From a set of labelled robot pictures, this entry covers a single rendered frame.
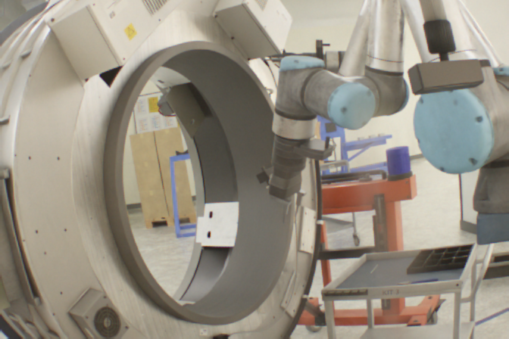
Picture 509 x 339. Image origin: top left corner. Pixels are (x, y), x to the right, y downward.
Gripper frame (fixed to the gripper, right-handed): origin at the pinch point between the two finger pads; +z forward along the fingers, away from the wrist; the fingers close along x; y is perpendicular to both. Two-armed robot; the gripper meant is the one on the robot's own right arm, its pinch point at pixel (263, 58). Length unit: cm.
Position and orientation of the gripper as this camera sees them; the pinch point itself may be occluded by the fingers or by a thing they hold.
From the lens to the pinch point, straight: 181.7
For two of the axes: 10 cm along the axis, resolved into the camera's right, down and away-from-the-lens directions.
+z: -10.0, 0.1, 0.9
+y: 0.7, 6.5, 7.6
